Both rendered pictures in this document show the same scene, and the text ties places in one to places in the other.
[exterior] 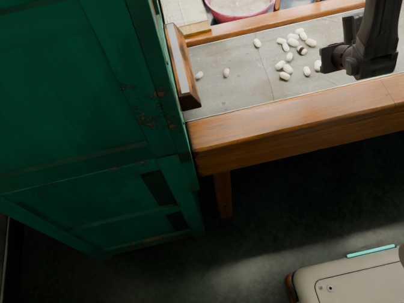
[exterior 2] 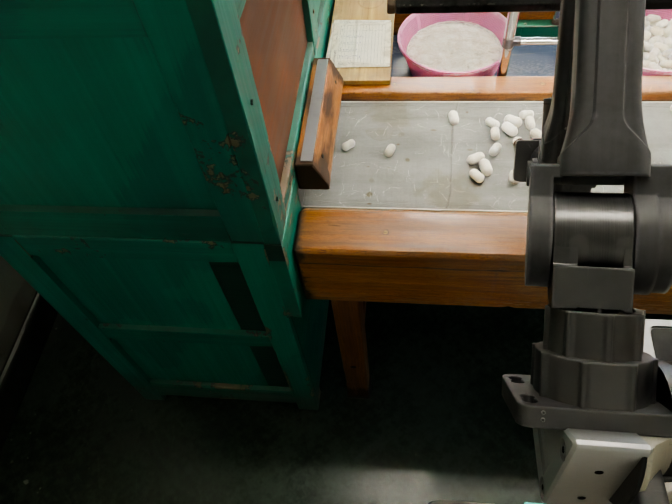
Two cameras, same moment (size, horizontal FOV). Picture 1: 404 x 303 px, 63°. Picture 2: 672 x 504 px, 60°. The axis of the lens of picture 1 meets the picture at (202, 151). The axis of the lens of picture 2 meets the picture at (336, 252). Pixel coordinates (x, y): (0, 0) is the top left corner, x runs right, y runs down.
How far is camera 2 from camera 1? 0.24 m
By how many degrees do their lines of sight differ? 9
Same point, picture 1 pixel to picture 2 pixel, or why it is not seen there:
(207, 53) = (373, 116)
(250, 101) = (410, 201)
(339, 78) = not seen: hidden behind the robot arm
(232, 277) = (338, 489)
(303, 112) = (482, 235)
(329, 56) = (528, 156)
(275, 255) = (418, 476)
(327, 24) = not seen: hidden behind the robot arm
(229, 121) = (365, 220)
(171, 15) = (339, 48)
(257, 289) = not seen: outside the picture
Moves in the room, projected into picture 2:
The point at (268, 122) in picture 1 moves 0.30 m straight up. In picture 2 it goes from (421, 238) to (430, 111)
